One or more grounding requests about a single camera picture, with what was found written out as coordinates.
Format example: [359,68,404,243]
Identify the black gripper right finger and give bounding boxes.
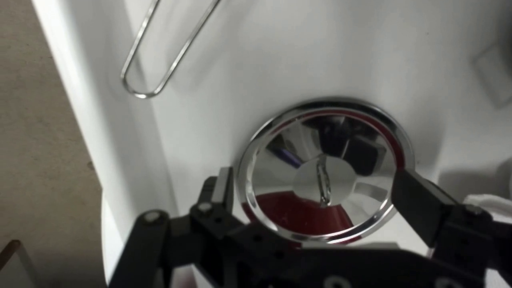
[391,168,512,288]

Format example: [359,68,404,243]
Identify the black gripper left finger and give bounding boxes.
[109,166,279,288]

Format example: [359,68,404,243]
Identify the shiny steel bowl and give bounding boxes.
[236,97,418,248]

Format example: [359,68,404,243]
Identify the white tray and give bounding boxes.
[31,0,512,288]

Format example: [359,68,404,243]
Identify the small silver pot wire handles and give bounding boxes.
[120,0,224,102]

